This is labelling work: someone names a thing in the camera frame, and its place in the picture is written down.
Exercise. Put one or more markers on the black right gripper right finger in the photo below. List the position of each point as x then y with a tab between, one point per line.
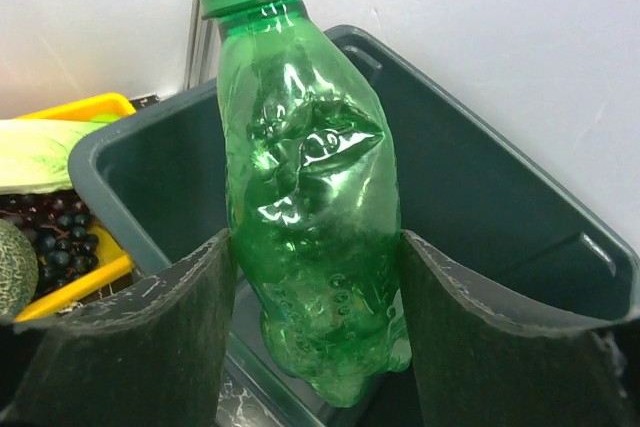
485	355

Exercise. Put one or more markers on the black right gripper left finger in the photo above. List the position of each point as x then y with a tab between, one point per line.
149	355

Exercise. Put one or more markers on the green crushed plastic bottle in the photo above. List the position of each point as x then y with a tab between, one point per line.
312	197

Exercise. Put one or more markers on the dark green plastic bin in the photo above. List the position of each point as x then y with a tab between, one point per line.
156	180

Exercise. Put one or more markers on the yellow plastic tray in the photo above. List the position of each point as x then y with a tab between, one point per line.
112	262

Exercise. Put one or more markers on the dark grape bunch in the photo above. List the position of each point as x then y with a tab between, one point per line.
57	225

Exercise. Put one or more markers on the green netted melon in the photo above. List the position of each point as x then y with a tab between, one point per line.
19	270

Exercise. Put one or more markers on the napa cabbage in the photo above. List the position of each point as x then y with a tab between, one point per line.
35	153

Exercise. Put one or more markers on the aluminium frame post right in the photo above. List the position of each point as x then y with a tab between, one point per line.
202	48

